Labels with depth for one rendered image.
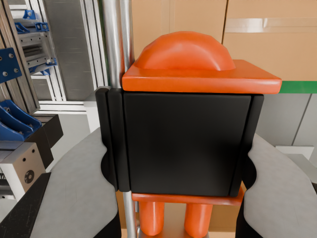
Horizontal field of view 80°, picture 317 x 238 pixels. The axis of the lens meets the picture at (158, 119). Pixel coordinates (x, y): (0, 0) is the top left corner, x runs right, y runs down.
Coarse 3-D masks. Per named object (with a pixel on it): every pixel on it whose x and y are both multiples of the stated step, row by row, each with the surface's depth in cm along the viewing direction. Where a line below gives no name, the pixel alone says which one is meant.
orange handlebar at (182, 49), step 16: (176, 32) 10; (192, 32) 10; (144, 48) 10; (160, 48) 10; (176, 48) 10; (192, 48) 9; (208, 48) 10; (224, 48) 10; (144, 64) 10; (160, 64) 10; (176, 64) 10; (192, 64) 10; (208, 64) 10; (224, 64) 10; (144, 208) 15; (160, 208) 15; (192, 208) 15; (208, 208) 15; (144, 224) 16; (160, 224) 16; (192, 224) 16; (208, 224) 16
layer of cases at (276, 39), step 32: (160, 0) 66; (192, 0) 66; (224, 0) 66; (256, 0) 65; (288, 0) 65; (160, 32) 71; (224, 32) 70; (256, 32) 69; (288, 32) 69; (256, 64) 75; (288, 64) 74
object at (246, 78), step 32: (128, 96) 9; (160, 96) 9; (192, 96) 9; (224, 96) 9; (256, 96) 9; (128, 128) 10; (160, 128) 10; (192, 128) 10; (224, 128) 10; (128, 160) 11; (160, 160) 11; (192, 160) 11; (224, 160) 11; (160, 192) 12; (192, 192) 12; (224, 192) 12
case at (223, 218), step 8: (120, 192) 47; (120, 200) 45; (120, 208) 43; (216, 208) 42; (224, 208) 42; (232, 208) 42; (120, 216) 41; (136, 216) 41; (216, 216) 41; (224, 216) 41; (232, 216) 41; (120, 224) 40; (216, 224) 39; (224, 224) 39; (232, 224) 39; (216, 232) 38; (224, 232) 38; (232, 232) 38
